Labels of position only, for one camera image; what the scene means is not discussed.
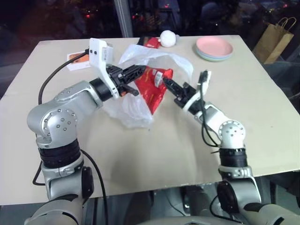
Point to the white orange card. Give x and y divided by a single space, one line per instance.
76 61

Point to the clear plastic bag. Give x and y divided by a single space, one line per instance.
136 112

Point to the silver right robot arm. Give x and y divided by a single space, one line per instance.
232 136

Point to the pale green plate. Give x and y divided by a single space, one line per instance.
211 58

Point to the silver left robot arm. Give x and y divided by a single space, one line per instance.
58 122

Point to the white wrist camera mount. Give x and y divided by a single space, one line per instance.
99 52
206 82

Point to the grey metal pole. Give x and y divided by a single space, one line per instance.
123 17

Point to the small red packet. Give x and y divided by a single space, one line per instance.
151 42

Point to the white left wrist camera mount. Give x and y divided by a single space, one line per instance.
99 52

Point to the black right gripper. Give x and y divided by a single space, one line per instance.
187 95

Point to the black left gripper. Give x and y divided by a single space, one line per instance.
116 75

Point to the brown paper bag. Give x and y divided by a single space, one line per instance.
272 43

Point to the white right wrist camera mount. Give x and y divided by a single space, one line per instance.
206 82

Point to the red snack bag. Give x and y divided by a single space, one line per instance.
152 93

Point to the white plush ball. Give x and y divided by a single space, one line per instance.
168 38

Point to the pink plate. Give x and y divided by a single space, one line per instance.
214 45

